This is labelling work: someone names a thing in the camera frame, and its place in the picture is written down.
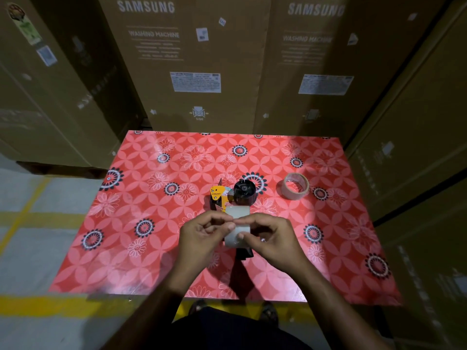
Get person's left forearm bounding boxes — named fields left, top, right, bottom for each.
left=101, top=268, right=191, bottom=350

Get person's right hand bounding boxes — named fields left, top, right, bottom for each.
left=233, top=213, right=311, bottom=280

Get large cardboard appliance box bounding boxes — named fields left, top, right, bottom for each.
left=96, top=0, right=273, bottom=135
left=253, top=0, right=450, bottom=147
left=344, top=0, right=467, bottom=222
left=373, top=175, right=467, bottom=350
left=0, top=0, right=144, bottom=169

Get person's right shoe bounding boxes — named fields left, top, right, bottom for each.
left=259, top=301, right=280, bottom=326

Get yellow black tape dispenser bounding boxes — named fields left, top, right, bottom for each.
left=209, top=178, right=257, bottom=260

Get person's right forearm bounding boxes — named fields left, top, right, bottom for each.
left=289, top=264, right=392, bottom=350

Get red floral tablecloth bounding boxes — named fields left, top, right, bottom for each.
left=49, top=130, right=403, bottom=307

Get clear tape roll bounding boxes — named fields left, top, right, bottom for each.
left=224, top=205, right=252, bottom=248

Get person's left hand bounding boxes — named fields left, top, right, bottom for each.
left=171, top=211, right=236, bottom=285

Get person's dark trousers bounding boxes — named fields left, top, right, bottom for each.
left=144, top=306, right=314, bottom=350

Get beige tape roll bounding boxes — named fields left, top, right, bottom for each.
left=280, top=173, right=310, bottom=201

